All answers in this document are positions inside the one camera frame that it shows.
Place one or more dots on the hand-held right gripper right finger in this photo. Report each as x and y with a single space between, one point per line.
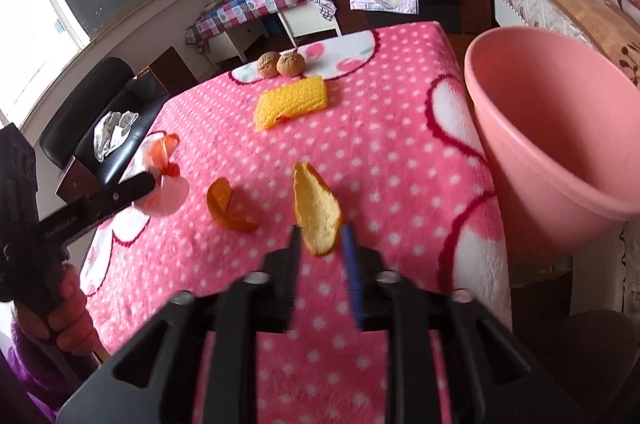
351 279

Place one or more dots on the person's left forearm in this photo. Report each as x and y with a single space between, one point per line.
25 369

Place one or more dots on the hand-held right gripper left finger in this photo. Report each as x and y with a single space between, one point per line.
292 289

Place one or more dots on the yellow foam fruit net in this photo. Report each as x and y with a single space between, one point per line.
292 102

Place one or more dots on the walnut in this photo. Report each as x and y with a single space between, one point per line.
291 63
268 64

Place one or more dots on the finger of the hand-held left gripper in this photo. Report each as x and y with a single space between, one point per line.
100 204

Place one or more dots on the white patterned cloth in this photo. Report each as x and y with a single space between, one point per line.
115 134

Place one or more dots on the checkered tablecloth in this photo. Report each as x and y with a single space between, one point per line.
250 4

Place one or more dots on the pink polka-dot printed blanket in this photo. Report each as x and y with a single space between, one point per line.
380 114

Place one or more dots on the window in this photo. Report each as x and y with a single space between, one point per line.
35 39

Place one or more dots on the small orange peel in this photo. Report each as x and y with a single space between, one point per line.
225 204

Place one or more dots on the pink plastic bucket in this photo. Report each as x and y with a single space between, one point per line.
545 114

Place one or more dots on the person's left hand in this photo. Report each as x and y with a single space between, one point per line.
72 319

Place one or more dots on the white desk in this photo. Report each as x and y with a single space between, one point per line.
240 39

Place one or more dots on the white and orange plastic bag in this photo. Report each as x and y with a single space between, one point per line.
167 194

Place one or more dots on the large orange peel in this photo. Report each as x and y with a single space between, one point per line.
317 209

